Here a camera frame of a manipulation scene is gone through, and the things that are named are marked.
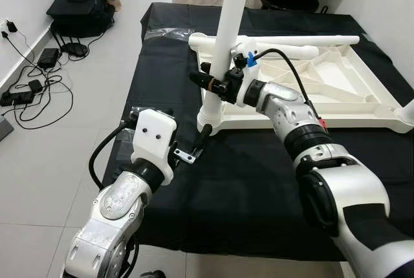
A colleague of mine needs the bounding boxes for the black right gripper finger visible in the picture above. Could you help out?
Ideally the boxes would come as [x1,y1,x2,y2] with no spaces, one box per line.
[188,71,224,94]

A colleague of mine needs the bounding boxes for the white plastic children table top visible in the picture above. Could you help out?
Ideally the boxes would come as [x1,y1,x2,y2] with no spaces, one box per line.
[188,32,414,135]

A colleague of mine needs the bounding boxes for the black tablecloth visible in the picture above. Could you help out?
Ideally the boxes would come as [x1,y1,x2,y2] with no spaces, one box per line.
[100,1,414,262]

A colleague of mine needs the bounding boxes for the black stand base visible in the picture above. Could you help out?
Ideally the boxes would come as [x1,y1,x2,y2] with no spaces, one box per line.
[52,29,98,59]

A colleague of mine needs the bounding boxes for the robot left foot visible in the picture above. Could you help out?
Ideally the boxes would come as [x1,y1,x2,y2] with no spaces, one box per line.
[139,269,168,278]

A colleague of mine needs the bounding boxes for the black fabric case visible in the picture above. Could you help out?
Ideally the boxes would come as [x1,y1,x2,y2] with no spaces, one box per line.
[47,0,117,38]

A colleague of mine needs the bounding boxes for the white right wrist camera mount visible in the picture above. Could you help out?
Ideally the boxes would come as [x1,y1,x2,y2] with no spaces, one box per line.
[230,50,261,107]

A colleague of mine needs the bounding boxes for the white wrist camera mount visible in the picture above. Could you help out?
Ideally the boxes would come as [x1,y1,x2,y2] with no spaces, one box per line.
[230,50,261,107]
[129,109,179,186]

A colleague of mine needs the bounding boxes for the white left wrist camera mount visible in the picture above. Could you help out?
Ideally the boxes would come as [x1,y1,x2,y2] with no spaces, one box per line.
[129,109,179,186]

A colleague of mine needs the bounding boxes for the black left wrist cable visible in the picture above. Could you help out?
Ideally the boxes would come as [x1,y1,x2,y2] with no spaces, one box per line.
[89,120,138,189]

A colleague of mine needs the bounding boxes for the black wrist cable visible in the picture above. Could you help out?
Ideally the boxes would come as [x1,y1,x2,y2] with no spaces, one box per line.
[89,120,138,189]
[249,47,327,130]

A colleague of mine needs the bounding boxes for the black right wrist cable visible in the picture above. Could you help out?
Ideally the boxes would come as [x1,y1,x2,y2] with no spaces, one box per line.
[249,47,327,130]

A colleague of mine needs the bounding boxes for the black floor cables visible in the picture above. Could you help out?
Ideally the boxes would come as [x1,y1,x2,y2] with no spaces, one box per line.
[0,29,75,130]

